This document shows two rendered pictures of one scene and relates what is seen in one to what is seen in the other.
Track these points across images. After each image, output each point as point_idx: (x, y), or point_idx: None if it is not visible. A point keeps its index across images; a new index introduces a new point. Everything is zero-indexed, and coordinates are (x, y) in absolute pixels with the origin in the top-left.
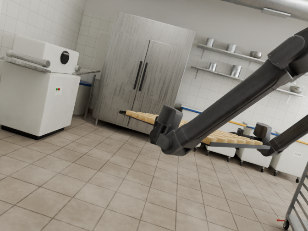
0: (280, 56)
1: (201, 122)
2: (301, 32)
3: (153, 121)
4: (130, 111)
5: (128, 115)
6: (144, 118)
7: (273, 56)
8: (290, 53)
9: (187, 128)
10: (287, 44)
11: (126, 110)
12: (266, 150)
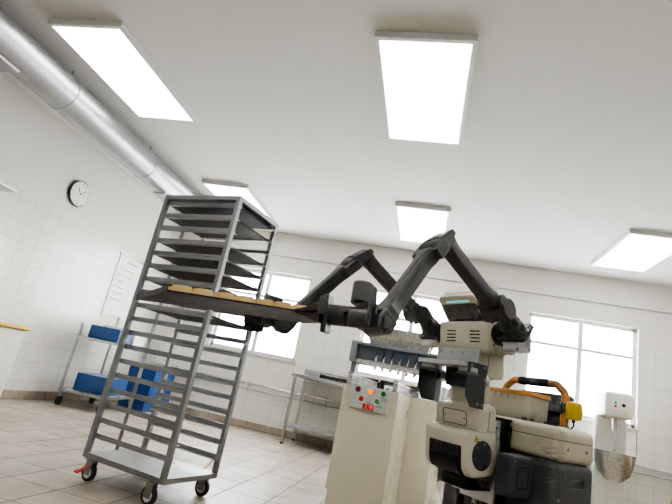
0: (443, 251)
1: (403, 298)
2: (442, 237)
3: (267, 302)
4: (190, 287)
5: None
6: (233, 299)
7: (440, 250)
8: (446, 250)
9: (395, 305)
10: (444, 244)
11: (176, 285)
12: (289, 326)
